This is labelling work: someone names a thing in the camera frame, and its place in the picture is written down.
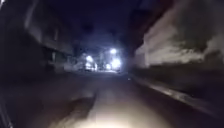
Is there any group of street lamps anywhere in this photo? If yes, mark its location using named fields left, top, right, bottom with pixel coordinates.
left=82, top=47, right=124, bottom=72

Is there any white wall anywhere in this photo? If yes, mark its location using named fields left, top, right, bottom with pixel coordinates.
left=133, top=0, right=224, bottom=69

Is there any dark asphalt road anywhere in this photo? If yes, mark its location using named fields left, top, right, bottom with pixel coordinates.
left=0, top=70, right=224, bottom=128

